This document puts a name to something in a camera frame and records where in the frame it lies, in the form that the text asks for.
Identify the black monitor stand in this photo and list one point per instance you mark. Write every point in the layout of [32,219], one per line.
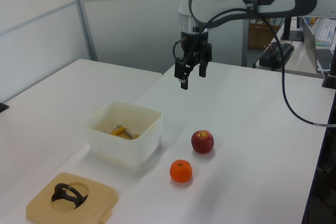
[291,35]

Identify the black pole mount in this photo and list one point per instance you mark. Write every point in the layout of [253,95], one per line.
[331,79]

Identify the silver laptop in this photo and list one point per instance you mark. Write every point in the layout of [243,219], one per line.
[311,43]

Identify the grey background desk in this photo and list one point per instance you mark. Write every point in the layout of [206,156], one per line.
[299,61]

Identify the grey partition post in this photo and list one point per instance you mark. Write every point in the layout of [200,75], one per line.
[84,16]

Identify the tan plastic lid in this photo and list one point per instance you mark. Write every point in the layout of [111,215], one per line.
[39,205]

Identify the orange toy mandarin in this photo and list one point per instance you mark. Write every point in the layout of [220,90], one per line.
[180,171]

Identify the yellow C-clamp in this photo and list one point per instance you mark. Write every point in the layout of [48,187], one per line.
[117,131]

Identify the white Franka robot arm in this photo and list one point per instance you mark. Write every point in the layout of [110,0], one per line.
[215,1]

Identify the woven wicker basket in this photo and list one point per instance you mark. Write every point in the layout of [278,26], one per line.
[258,36]

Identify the dark metal frame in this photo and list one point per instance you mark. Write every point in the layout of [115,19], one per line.
[325,182]

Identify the black power supply box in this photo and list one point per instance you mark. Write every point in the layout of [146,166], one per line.
[270,57]

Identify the white keyboard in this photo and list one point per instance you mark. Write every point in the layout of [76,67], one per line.
[325,30]

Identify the white plastic container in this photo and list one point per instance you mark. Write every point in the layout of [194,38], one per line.
[118,148]

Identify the red toy apple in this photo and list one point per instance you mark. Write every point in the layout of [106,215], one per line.
[202,142]

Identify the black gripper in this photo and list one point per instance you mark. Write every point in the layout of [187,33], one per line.
[195,45]

